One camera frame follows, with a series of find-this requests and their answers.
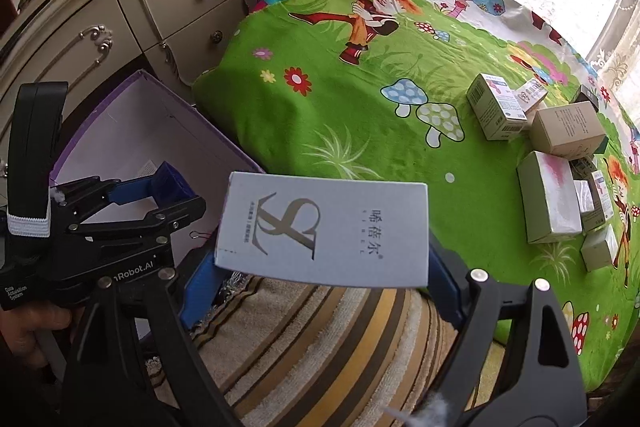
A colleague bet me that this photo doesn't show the brown cardboard box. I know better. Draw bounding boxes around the brown cardboard box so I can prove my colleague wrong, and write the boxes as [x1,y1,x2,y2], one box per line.
[529,101,607,158]

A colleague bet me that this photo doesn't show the purple storage box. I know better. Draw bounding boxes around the purple storage box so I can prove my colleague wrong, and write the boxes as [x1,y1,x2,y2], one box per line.
[49,69,267,343]

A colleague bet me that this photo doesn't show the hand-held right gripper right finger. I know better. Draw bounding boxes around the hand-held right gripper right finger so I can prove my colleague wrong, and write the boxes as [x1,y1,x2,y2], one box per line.
[427,234,588,427]

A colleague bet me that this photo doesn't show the small white box red print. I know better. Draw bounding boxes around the small white box red print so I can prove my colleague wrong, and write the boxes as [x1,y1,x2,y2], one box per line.
[515,79,549,116]

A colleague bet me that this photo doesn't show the green printed blanket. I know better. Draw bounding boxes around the green printed blanket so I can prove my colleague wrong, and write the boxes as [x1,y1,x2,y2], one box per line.
[192,0,640,393]

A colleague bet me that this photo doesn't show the white box pink label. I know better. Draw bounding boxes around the white box pink label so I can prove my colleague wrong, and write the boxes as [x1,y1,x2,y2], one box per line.
[466,74,529,142]

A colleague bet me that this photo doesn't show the cream carved dresser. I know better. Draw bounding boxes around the cream carved dresser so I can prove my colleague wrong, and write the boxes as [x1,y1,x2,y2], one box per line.
[0,0,283,148]

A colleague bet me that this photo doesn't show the white box blue print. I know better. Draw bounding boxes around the white box blue print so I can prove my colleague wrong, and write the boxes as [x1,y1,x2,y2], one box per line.
[590,169,616,224]

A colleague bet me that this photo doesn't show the small white striped box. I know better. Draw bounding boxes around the small white striped box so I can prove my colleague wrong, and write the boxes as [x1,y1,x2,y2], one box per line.
[572,179,596,214]

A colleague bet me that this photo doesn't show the person's left hand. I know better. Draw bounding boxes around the person's left hand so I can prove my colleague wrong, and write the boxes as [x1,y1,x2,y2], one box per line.
[0,306,75,385]

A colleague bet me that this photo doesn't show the striped towel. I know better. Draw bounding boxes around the striped towel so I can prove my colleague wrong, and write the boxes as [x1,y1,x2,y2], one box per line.
[145,252,503,427]

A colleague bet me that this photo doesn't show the grey box with logo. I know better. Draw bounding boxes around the grey box with logo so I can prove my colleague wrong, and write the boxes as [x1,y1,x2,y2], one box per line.
[214,172,430,290]

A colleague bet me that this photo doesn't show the large white pink box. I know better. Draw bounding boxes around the large white pink box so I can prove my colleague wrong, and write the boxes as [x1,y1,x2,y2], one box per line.
[516,151,586,244]

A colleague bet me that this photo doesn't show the black box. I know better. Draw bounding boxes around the black box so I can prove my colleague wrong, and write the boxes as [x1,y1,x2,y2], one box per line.
[574,86,601,112]

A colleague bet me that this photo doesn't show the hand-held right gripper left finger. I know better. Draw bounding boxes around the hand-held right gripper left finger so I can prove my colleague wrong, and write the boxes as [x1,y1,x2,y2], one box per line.
[62,251,236,427]

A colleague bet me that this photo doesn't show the white green box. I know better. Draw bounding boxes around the white green box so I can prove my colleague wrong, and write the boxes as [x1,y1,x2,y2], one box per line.
[580,224,620,272]

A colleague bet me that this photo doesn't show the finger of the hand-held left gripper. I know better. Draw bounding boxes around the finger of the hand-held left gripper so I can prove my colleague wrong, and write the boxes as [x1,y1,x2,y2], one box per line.
[50,161,199,210]
[72,196,207,254]

